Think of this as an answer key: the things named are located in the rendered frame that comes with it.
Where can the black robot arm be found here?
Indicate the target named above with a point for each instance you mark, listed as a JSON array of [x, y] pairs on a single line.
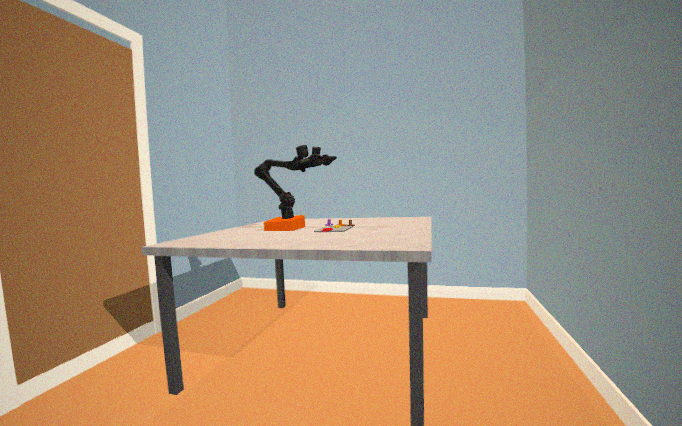
[[286, 198]]

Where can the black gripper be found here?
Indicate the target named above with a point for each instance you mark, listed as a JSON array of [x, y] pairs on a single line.
[[317, 160]]

